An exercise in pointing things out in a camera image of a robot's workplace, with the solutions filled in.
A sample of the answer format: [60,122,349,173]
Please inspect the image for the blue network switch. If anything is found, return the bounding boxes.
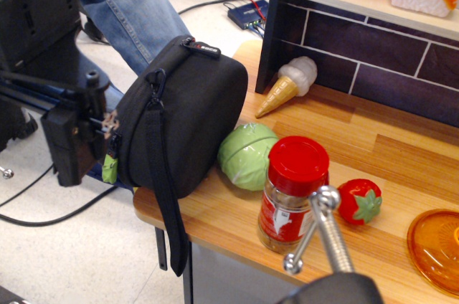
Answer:
[227,0,269,29]

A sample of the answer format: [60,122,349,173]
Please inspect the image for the dark tiled shelf unit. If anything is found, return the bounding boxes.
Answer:
[255,0,458,126]

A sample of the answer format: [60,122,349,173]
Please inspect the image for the black table leg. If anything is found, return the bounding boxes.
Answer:
[155,227,168,271]

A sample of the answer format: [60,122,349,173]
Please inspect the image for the toy ice cream cone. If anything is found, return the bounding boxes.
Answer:
[255,56,318,118]

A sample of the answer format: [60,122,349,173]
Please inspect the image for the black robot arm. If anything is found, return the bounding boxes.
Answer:
[1,0,110,186]

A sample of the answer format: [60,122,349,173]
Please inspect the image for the person leg blue jeans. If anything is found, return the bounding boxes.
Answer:
[80,0,189,75]

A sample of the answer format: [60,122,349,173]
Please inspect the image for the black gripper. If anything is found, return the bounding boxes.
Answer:
[0,45,121,188]

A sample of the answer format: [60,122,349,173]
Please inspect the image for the red toy strawberry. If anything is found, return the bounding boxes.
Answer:
[338,179,382,225]

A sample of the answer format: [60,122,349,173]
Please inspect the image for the green toy cabbage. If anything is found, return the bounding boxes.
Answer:
[217,123,278,191]

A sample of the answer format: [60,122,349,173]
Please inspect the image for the small metal knob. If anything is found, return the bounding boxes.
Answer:
[0,167,14,179]

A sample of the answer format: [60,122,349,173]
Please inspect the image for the red lid spice jar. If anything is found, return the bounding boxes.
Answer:
[257,136,330,255]

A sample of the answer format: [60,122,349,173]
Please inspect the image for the black clamp base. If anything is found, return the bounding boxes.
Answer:
[279,272,384,304]

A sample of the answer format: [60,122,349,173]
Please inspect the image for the black zipper bag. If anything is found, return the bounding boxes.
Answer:
[107,35,248,275]

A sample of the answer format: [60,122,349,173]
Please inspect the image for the metal clamp screw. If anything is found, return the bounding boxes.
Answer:
[283,186,355,275]

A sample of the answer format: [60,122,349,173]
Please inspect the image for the black floor cable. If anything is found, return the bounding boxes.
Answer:
[0,163,119,227]

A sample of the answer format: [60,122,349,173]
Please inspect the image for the orange glass lid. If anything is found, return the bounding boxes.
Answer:
[407,209,458,298]

